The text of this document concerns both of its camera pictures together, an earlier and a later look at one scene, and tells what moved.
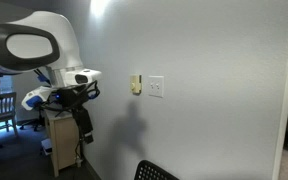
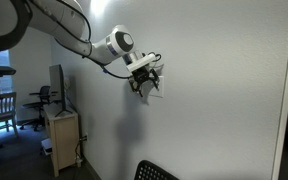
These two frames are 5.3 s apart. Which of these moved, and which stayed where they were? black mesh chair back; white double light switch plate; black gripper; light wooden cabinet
Moved: black gripper
Stayed: light wooden cabinet; black mesh chair back; white double light switch plate
